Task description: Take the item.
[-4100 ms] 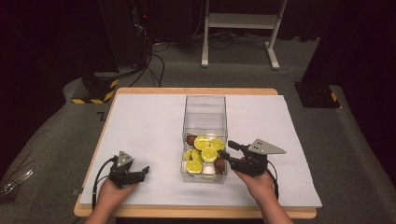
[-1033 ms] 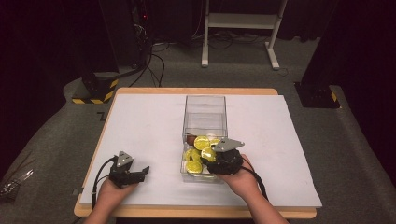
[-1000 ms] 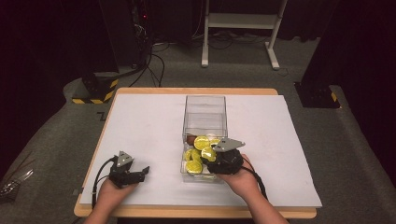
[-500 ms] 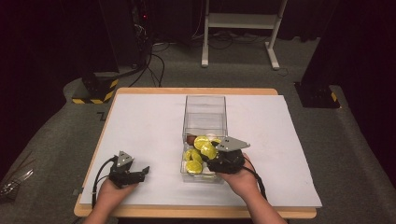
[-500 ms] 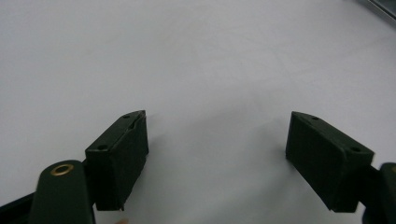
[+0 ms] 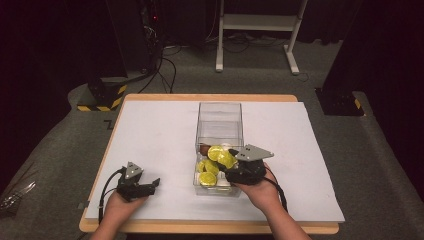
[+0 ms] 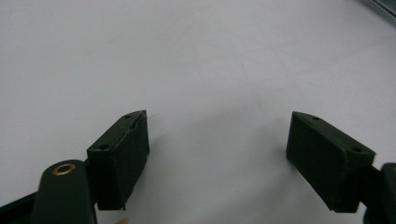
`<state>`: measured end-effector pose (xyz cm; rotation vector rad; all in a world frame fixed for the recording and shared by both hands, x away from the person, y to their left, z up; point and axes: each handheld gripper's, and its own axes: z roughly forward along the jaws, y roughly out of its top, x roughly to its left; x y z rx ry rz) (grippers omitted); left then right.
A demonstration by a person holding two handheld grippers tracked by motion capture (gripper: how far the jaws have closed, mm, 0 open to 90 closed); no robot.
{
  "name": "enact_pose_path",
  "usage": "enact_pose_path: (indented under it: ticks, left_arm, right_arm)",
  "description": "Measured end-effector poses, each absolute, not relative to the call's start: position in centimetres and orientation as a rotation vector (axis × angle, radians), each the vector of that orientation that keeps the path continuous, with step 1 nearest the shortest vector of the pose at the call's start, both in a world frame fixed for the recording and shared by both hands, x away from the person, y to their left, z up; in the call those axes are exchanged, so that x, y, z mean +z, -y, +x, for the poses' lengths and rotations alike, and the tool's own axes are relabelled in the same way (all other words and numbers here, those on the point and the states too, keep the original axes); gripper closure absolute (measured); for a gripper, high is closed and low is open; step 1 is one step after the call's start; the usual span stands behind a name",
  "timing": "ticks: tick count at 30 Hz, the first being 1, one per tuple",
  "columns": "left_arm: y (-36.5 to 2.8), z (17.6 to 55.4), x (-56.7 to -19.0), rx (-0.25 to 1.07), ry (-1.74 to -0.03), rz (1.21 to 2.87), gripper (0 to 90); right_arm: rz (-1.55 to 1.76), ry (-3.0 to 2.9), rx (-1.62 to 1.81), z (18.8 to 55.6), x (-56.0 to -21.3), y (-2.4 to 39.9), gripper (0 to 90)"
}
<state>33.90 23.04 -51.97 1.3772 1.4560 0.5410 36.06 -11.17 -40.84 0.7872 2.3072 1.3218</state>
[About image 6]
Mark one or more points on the white metal stand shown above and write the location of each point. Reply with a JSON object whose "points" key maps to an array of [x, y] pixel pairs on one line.
{"points": [[256, 22]]}

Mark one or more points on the shiny clear plastic wrap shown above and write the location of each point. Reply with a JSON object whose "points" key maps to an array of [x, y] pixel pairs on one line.
{"points": [[15, 198]]}

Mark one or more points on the clear plastic drawer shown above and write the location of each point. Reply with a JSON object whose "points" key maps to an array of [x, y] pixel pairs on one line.
{"points": [[213, 191]]}

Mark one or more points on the brown round fruit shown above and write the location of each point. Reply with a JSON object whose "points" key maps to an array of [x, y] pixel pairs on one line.
{"points": [[204, 148]]}

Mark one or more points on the black equipment rack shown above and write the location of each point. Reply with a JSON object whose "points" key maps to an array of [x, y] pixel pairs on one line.
{"points": [[150, 30]]}

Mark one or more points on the grey tape piece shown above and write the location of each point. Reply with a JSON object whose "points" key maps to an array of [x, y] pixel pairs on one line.
{"points": [[82, 205]]}

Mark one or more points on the yellow-green lime slice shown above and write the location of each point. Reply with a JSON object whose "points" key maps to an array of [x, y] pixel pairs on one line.
{"points": [[227, 160]]}

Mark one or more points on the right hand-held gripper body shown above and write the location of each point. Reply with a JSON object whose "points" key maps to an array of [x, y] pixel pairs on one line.
{"points": [[253, 153]]}

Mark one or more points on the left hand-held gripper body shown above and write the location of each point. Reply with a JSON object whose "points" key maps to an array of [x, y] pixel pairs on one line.
{"points": [[133, 170]]}

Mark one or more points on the person's right hand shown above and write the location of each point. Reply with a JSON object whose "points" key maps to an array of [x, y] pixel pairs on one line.
{"points": [[263, 196]]}

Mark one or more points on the white paper sheet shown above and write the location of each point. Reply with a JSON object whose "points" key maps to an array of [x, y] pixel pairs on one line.
{"points": [[160, 140]]}

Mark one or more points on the wooden table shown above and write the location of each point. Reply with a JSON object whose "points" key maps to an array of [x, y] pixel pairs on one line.
{"points": [[200, 228]]}

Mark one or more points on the black yellow striped stand base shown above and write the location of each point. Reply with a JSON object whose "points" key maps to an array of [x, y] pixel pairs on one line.
{"points": [[105, 96]]}

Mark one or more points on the person's left hand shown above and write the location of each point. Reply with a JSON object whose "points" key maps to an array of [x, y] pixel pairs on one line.
{"points": [[117, 210]]}

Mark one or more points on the clear plastic box shell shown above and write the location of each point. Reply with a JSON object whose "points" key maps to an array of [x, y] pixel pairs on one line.
{"points": [[220, 128]]}

